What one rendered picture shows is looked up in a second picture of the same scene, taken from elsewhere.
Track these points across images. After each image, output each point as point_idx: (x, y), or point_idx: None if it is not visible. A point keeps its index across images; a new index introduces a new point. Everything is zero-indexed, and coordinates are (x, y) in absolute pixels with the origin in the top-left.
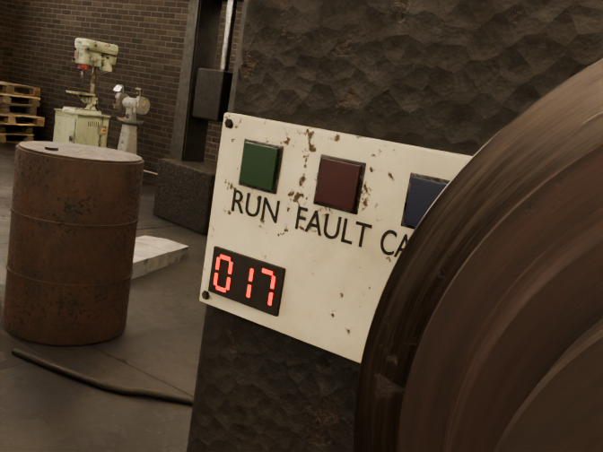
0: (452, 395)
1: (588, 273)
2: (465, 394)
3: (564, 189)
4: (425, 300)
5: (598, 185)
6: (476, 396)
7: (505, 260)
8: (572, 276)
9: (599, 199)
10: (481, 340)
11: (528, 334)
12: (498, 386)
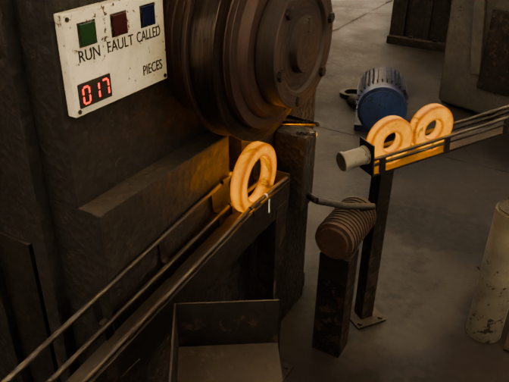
0: (237, 53)
1: (258, 8)
2: (247, 48)
3: None
4: (220, 36)
5: None
6: (249, 47)
7: (239, 14)
8: (257, 10)
9: None
10: (242, 36)
11: (254, 27)
12: (251, 42)
